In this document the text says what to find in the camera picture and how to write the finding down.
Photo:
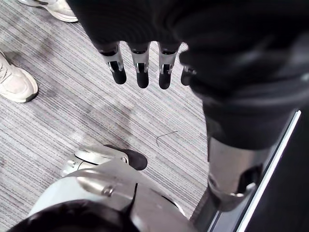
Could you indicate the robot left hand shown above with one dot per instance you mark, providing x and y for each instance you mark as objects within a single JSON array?
[{"x": 217, "y": 60}]

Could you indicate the robot dark foot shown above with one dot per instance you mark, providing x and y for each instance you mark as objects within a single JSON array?
[{"x": 134, "y": 157}]

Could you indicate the person's white shoe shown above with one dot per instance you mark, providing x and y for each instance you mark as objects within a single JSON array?
[
  {"x": 15, "y": 81},
  {"x": 56, "y": 8}
]

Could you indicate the robot silver leg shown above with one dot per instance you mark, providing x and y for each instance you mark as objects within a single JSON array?
[{"x": 101, "y": 191}]

